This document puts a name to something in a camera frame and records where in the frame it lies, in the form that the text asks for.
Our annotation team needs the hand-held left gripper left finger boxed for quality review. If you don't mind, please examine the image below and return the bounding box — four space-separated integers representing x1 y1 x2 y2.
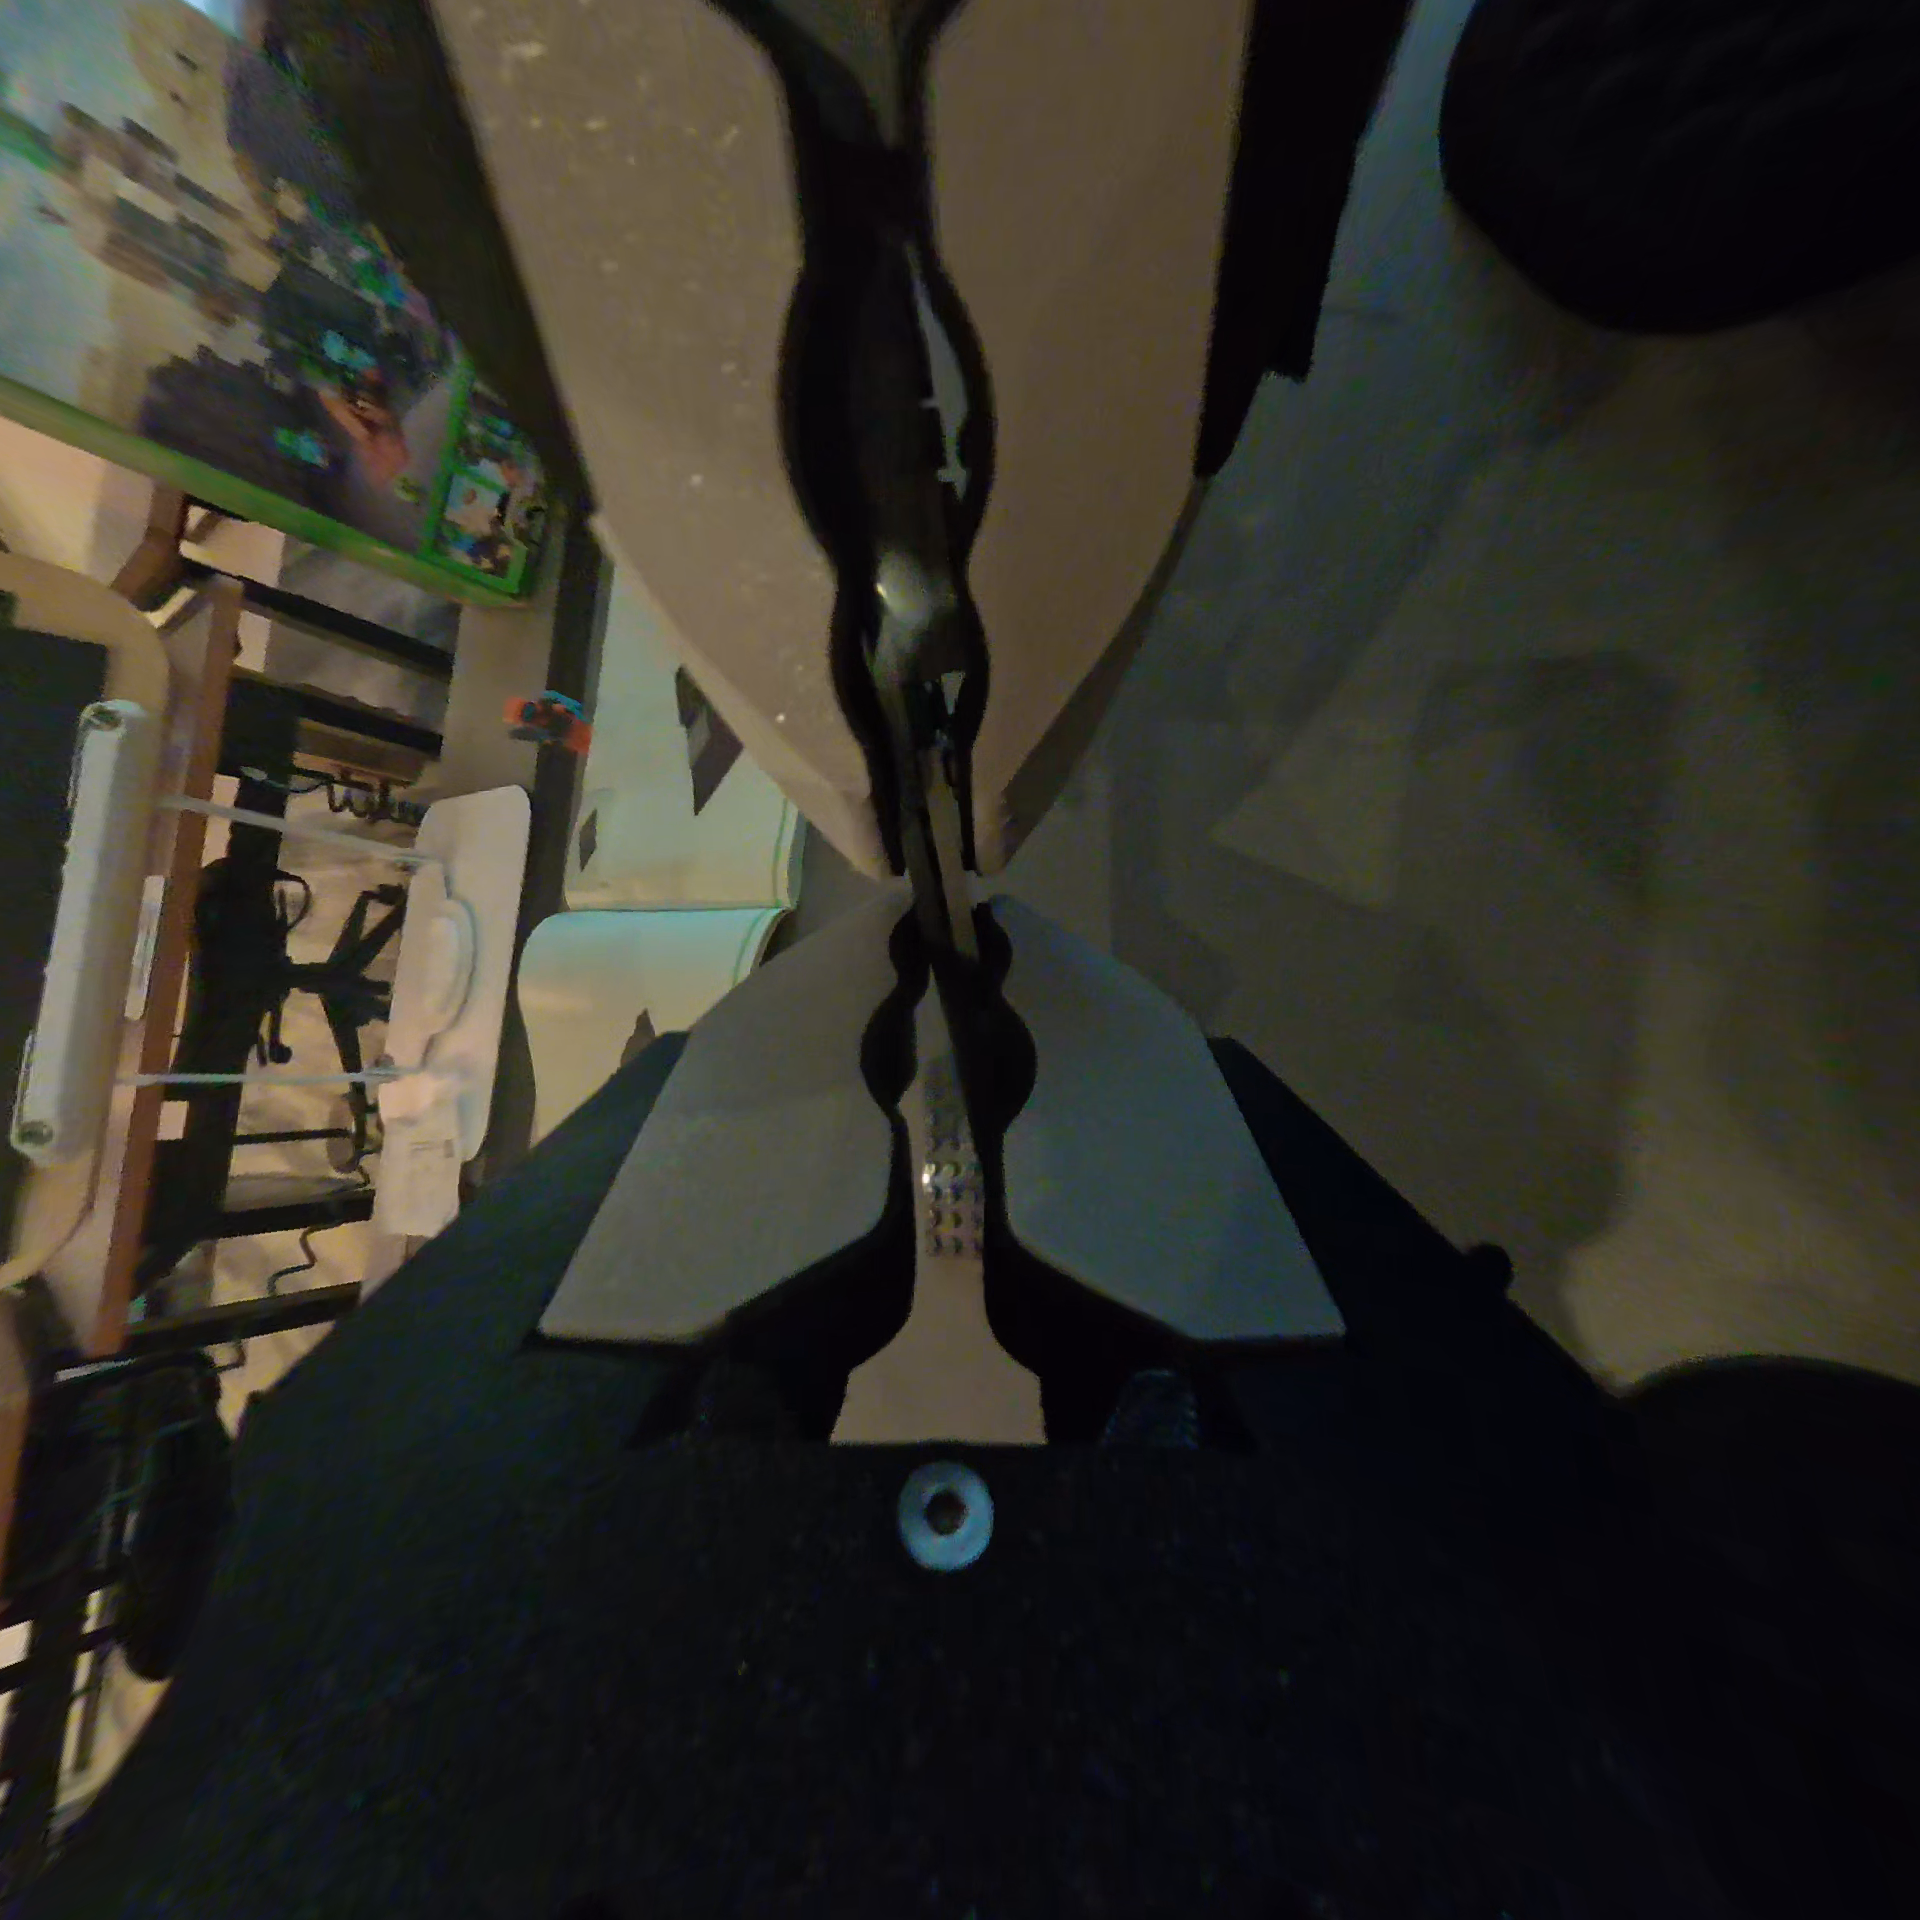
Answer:
537 895 932 1343

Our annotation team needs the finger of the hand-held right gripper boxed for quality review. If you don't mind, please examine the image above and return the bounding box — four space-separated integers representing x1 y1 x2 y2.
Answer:
428 0 909 879
913 0 1254 874

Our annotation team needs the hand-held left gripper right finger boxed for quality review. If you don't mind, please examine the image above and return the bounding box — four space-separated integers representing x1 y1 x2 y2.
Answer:
984 895 1348 1342

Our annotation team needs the instruction booklet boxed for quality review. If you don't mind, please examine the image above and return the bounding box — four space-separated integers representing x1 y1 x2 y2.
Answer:
517 577 812 1113

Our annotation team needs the grey toy brick plate assembly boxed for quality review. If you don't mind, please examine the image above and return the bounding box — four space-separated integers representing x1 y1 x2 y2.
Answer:
857 239 1003 1263

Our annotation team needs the green toy set box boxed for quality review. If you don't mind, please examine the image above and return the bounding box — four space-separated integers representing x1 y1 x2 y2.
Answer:
0 0 565 609

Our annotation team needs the black office chair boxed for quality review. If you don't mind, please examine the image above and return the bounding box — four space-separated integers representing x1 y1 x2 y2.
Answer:
180 854 408 1172

